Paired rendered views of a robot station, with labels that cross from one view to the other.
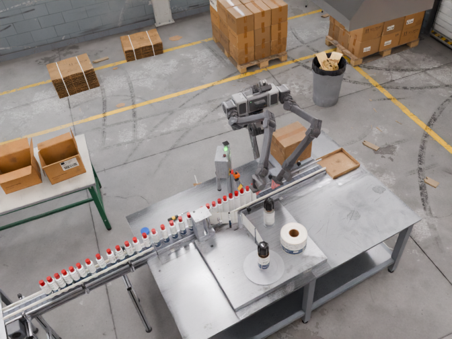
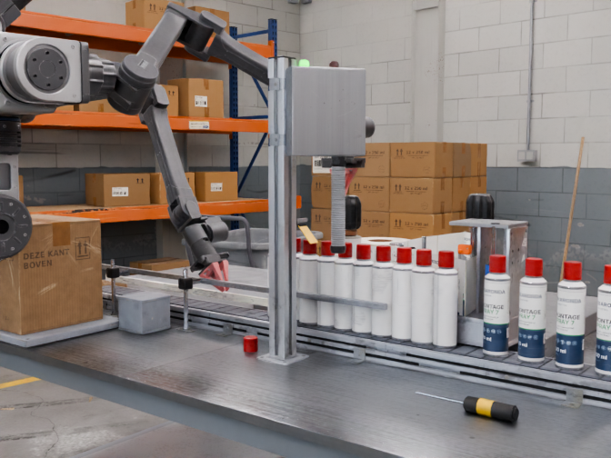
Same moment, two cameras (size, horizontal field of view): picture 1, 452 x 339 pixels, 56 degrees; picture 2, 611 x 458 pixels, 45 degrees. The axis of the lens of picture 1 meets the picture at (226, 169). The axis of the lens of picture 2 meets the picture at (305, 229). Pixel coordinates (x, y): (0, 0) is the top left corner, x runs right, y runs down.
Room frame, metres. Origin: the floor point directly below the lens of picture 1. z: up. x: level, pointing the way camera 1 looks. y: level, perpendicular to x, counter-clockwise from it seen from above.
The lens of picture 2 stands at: (3.16, 1.45, 1.28)
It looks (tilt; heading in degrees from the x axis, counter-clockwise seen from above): 5 degrees down; 242
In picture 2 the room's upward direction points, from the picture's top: straight up
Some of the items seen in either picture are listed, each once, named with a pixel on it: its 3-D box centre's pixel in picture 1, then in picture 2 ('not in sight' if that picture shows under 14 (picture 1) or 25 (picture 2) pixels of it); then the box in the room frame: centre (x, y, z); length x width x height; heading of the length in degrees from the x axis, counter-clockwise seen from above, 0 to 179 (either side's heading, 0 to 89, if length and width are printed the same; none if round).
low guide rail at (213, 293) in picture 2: (274, 192); (231, 296); (2.39, -0.40, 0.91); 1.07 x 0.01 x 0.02; 114
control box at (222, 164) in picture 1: (223, 162); (322, 113); (2.34, 0.01, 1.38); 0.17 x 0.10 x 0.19; 169
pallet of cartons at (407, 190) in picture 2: not in sight; (397, 233); (-0.20, -3.26, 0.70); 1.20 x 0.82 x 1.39; 112
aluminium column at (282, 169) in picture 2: (229, 173); (282, 210); (2.42, -0.02, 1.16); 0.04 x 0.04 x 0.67; 24
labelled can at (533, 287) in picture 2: (181, 225); (532, 310); (2.08, 0.40, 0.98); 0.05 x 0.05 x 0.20
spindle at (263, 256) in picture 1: (263, 255); (478, 242); (1.69, -0.20, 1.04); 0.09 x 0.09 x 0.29
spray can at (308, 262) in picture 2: (242, 197); (309, 281); (2.30, -0.11, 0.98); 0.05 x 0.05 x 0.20
